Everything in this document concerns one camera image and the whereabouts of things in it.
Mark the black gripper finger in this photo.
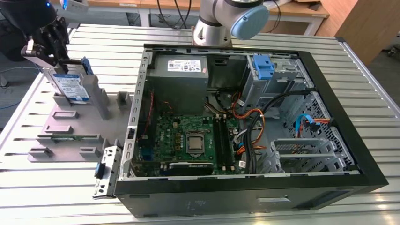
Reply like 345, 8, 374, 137
21, 38, 61, 69
41, 17, 71, 74

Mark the hard disk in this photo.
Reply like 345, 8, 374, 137
41, 57, 97, 104

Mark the blue data wire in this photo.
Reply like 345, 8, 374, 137
295, 113, 315, 139

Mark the orange red power wire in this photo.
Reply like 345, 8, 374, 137
299, 118, 337, 141

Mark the metal disk bay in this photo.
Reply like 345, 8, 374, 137
270, 138, 358, 174

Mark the black round bin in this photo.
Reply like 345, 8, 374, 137
0, 23, 33, 62

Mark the grey parts rack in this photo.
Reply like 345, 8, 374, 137
27, 75, 133, 164

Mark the green RAM stick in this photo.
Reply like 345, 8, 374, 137
38, 134, 98, 143

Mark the grey power supply unit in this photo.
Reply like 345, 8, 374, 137
147, 55, 210, 115

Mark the green motherboard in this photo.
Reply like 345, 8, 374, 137
131, 114, 249, 176

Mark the hinged metal slot retainer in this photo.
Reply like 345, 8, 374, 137
93, 145, 123, 200

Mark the silver CPU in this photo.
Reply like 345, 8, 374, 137
187, 136, 206, 150

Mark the CPU socket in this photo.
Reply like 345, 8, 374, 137
185, 130, 210, 158

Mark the black RAM slot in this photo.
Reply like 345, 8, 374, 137
214, 114, 229, 172
222, 114, 238, 172

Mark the blue plastic drive latch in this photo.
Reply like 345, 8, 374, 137
254, 55, 275, 80

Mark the black graphics card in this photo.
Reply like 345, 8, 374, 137
159, 161, 217, 176

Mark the grey metal drive cage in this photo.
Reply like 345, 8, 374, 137
242, 55, 314, 115

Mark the black open PC case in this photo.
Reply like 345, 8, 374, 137
114, 43, 391, 218

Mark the wooden top desk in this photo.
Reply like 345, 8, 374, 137
267, 0, 331, 36

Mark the brown wooden cabinet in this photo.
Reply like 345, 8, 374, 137
334, 0, 400, 68

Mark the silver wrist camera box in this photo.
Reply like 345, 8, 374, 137
61, 0, 91, 12

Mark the long grey frame desk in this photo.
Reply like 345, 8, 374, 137
87, 0, 201, 26

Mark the red twisted fan wire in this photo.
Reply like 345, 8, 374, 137
142, 90, 157, 139

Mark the power supply wire bundle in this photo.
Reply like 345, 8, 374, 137
203, 90, 319, 175

